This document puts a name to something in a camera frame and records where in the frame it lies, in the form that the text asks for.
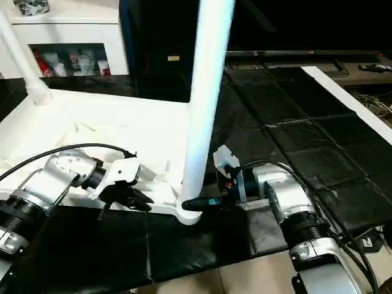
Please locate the white plastic table top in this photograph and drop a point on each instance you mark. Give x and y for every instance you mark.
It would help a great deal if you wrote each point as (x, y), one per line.
(110, 125)

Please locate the white plastic table leg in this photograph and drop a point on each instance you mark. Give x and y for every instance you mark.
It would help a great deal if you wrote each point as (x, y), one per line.
(24, 61)
(205, 92)

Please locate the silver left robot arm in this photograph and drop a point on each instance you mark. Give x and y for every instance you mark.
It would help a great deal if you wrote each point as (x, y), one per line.
(43, 184)

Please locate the black mat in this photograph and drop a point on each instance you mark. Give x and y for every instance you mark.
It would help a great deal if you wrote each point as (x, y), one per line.
(288, 122)

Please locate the small brown label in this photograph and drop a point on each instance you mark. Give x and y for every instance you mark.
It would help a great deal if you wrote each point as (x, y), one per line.
(174, 59)

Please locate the black power adapter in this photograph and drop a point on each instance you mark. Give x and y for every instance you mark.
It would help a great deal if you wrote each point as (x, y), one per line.
(369, 243)

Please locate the white flat strip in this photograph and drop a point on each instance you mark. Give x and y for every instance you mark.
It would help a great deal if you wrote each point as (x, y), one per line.
(349, 98)

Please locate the white glass-door cabinet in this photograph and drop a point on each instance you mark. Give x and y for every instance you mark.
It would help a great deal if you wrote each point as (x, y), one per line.
(67, 40)

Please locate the black cabinet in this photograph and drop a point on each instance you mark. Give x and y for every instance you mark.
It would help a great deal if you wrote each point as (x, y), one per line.
(159, 33)

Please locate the black remote control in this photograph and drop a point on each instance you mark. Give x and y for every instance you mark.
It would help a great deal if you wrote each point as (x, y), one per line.
(375, 67)

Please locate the grey object on cabinet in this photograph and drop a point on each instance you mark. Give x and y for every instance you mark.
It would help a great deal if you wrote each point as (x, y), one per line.
(32, 6)

